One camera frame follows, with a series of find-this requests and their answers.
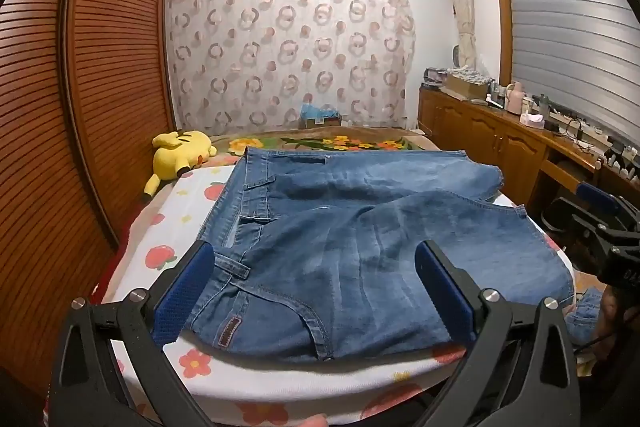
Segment wooden sideboard cabinet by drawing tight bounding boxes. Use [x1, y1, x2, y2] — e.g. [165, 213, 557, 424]
[417, 84, 640, 230]

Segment open cardboard box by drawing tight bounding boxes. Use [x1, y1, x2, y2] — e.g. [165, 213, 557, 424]
[442, 71, 494, 102]

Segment grey window blind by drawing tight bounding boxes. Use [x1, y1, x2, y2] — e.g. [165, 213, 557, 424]
[500, 0, 640, 144]

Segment floral brown blanket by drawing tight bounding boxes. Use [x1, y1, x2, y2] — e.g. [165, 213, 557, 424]
[206, 127, 437, 156]

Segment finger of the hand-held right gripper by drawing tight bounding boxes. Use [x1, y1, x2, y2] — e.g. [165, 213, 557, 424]
[574, 183, 640, 230]
[547, 196, 618, 255]

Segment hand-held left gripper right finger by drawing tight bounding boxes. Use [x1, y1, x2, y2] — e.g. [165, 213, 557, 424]
[415, 240, 584, 427]

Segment wooden louvered wardrobe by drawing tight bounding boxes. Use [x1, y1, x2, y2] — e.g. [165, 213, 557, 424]
[0, 0, 177, 403]

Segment fruit print bed sheet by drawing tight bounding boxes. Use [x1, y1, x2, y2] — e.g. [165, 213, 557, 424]
[45, 152, 576, 427]

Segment yellow plush toy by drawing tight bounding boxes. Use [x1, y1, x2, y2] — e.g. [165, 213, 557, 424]
[142, 130, 219, 202]

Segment circle patterned sheer curtain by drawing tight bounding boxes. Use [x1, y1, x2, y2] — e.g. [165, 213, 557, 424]
[165, 0, 419, 134]

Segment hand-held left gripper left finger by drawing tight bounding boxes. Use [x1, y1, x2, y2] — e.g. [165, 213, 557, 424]
[47, 240, 216, 427]

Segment blue denim pants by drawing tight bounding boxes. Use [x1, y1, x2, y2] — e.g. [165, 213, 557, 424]
[192, 146, 576, 364]

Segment cardboard box with blue contents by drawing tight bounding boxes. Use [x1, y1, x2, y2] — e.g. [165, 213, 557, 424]
[299, 103, 344, 129]

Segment pink thermos jug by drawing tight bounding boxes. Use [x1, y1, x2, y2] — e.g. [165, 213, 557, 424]
[504, 81, 527, 114]

